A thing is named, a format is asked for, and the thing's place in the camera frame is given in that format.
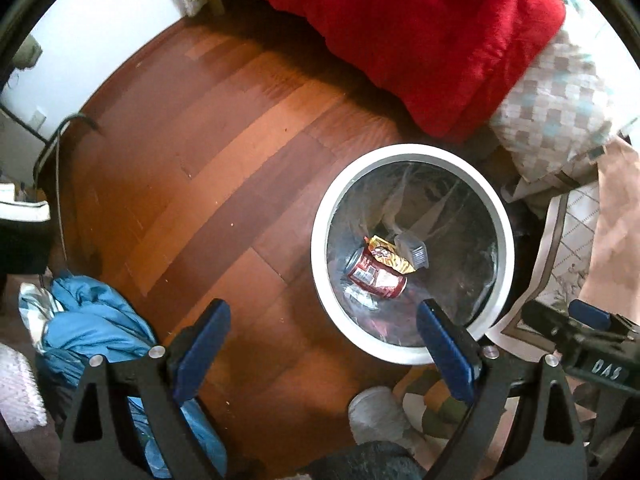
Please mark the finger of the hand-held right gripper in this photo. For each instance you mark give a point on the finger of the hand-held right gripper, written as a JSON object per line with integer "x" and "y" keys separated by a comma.
{"x": 545, "y": 321}
{"x": 590, "y": 312}

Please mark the white wall outlet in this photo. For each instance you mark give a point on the white wall outlet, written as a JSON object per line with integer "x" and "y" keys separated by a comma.
{"x": 38, "y": 119}

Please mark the person's dark trouser leg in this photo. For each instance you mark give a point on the person's dark trouser leg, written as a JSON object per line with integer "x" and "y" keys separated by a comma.
{"x": 360, "y": 462}

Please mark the white bed leg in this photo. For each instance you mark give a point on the white bed leg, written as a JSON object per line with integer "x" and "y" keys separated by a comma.
{"x": 216, "y": 1}

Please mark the crumpled clear plastic wrapper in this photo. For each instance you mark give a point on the crumpled clear plastic wrapper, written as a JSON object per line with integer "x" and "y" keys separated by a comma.
{"x": 362, "y": 296}

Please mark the camouflage patterned slipper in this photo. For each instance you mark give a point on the camouflage patterned slipper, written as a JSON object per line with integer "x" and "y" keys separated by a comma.
{"x": 442, "y": 410}

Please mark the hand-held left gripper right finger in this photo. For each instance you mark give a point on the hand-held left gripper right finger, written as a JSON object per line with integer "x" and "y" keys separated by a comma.
{"x": 447, "y": 355}

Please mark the diamond patterned mat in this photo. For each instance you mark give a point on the diamond patterned mat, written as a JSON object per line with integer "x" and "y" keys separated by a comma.
{"x": 575, "y": 240}

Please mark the blue cloth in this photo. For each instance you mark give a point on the blue cloth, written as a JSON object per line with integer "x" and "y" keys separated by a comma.
{"x": 95, "y": 316}

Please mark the white round trash bin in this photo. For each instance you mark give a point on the white round trash bin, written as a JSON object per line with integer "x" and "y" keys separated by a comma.
{"x": 332, "y": 312}

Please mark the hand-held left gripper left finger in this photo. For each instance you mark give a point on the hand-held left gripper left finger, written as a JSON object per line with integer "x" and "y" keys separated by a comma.
{"x": 199, "y": 360}

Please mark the clear plastic bin liner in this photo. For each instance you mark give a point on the clear plastic bin liner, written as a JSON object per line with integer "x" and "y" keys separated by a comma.
{"x": 450, "y": 220}

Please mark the grey wall fixture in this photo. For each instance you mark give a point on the grey wall fixture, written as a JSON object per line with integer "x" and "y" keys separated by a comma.
{"x": 29, "y": 52}

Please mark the red drink can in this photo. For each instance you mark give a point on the red drink can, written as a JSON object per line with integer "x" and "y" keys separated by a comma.
{"x": 372, "y": 275}

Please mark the red fleece blanket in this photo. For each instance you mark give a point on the red fleece blanket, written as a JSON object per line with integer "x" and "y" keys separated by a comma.
{"x": 425, "y": 35}

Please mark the brown paper bag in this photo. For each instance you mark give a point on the brown paper bag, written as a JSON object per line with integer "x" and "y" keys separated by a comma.
{"x": 620, "y": 210}

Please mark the checkered quilt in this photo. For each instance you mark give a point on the checkered quilt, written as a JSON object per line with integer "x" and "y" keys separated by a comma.
{"x": 550, "y": 105}

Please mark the pink fuzzy cloth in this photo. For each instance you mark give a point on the pink fuzzy cloth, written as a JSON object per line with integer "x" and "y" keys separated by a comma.
{"x": 20, "y": 385}

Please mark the clear plastic container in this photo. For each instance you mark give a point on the clear plastic container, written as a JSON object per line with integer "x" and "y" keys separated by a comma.
{"x": 413, "y": 250}

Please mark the yellow snack wrapper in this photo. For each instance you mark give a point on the yellow snack wrapper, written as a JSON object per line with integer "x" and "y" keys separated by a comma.
{"x": 396, "y": 261}

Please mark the black and white box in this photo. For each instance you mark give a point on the black and white box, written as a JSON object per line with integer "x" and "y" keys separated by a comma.
{"x": 22, "y": 240}

